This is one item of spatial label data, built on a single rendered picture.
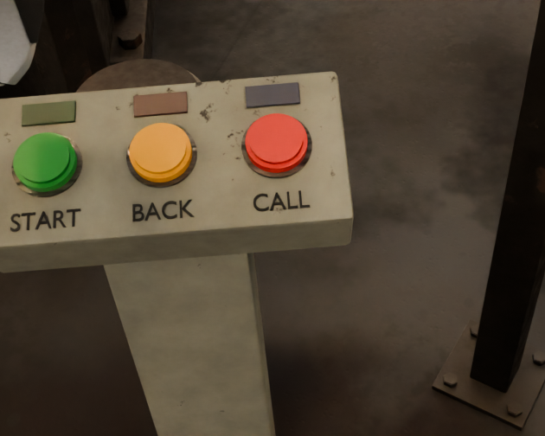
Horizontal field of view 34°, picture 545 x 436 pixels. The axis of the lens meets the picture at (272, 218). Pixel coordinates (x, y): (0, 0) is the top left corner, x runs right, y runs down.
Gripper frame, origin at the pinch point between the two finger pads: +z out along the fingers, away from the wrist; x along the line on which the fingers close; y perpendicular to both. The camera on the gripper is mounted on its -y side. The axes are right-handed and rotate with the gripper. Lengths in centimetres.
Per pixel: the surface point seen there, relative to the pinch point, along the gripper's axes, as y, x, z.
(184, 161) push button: -1.3, -8.8, 9.4
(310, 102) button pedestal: 2.6, -17.3, 10.3
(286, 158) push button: -2.0, -15.3, 9.2
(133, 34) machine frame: 64, 7, 88
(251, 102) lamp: 2.9, -13.4, 10.1
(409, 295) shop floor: 9, -32, 78
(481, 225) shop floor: 20, -45, 82
